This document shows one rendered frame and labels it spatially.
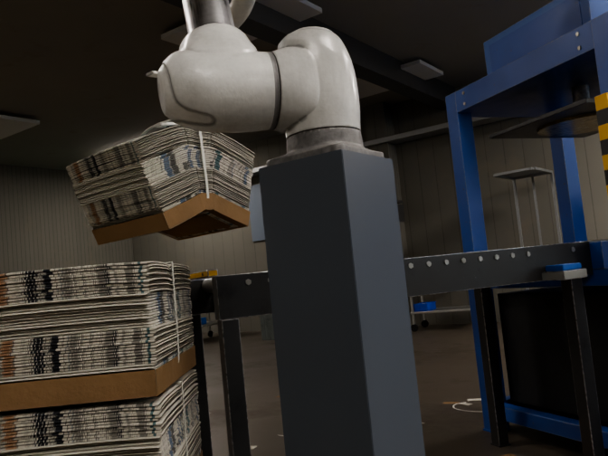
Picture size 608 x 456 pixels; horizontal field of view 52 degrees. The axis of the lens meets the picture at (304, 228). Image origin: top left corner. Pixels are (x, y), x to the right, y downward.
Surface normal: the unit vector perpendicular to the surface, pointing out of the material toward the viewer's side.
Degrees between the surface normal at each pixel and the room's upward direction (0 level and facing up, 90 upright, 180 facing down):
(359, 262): 90
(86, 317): 90
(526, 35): 90
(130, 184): 111
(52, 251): 90
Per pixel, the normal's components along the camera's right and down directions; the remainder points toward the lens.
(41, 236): 0.81, -0.12
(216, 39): 0.13, -0.59
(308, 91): 0.18, 0.02
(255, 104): 0.32, 0.48
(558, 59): -0.93, 0.07
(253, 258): -0.58, 0.00
